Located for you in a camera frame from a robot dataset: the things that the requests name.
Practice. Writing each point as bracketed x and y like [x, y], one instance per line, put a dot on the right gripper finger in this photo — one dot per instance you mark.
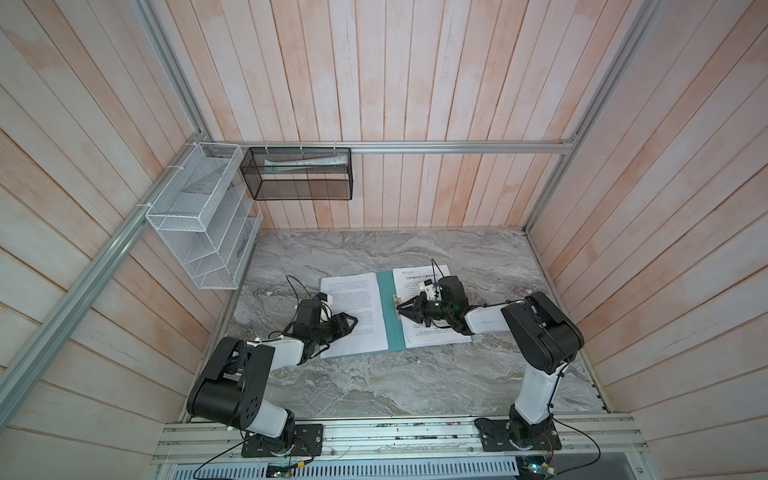
[417, 316]
[415, 305]

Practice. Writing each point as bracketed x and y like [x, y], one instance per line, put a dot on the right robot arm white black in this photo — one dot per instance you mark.
[546, 337]

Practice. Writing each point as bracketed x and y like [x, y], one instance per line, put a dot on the papers in black basket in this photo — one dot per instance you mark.
[316, 165]

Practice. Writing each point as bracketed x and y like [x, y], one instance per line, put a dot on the aluminium mounting rail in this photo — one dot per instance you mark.
[408, 437]

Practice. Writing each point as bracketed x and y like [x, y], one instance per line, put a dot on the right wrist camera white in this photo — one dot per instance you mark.
[430, 290]

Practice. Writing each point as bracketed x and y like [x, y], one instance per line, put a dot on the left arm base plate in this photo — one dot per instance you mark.
[302, 440]

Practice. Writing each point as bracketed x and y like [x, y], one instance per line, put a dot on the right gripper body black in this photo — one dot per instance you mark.
[436, 310]

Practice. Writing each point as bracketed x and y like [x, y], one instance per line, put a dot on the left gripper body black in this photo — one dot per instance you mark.
[324, 332]

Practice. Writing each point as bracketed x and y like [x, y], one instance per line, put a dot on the green file folder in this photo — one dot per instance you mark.
[395, 336]

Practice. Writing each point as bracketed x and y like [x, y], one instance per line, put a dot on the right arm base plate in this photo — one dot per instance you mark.
[517, 435]

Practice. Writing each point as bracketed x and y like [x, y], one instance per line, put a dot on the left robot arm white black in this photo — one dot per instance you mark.
[230, 390]

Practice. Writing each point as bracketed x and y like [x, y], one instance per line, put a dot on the black mesh wall basket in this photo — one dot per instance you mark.
[296, 187]

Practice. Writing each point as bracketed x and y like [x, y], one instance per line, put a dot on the white wire mesh rack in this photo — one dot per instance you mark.
[206, 218]

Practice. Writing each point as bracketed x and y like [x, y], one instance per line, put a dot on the printed paper sheet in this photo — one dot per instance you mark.
[358, 296]
[407, 281]

